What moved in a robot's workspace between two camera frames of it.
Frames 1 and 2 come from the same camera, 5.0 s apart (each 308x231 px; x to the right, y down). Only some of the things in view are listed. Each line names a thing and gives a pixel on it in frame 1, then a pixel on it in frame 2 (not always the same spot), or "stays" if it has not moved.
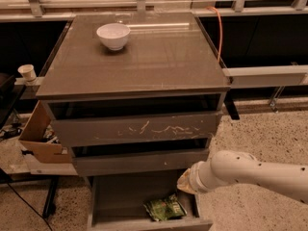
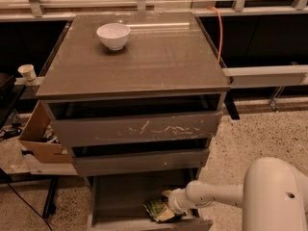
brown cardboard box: [41, 140] stays
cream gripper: [196, 176] to [176, 200]
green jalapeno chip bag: [162, 210] stays
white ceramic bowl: [114, 35] stays
